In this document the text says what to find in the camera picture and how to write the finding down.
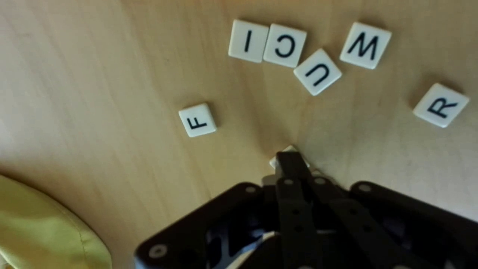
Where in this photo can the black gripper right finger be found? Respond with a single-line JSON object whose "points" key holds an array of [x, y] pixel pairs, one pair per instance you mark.
{"points": [[423, 222]]}

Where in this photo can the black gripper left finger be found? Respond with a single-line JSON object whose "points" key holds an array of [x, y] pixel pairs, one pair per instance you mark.
{"points": [[293, 210]]}

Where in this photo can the white letter tile R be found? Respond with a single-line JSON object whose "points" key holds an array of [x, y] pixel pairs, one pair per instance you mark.
{"points": [[441, 105]]}

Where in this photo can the white letter tile F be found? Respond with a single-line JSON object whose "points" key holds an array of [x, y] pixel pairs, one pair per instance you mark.
{"points": [[197, 120]]}

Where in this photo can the white letter tile U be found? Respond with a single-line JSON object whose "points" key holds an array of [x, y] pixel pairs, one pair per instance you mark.
{"points": [[317, 71]]}

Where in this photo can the white letter tile C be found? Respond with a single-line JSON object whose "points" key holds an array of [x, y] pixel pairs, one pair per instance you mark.
{"points": [[284, 45]]}

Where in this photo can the white letter tile I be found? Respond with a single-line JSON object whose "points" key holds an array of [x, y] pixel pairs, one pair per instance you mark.
{"points": [[248, 41]]}

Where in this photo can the white letter tile W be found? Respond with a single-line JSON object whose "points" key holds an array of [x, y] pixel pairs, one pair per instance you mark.
{"points": [[365, 45]]}

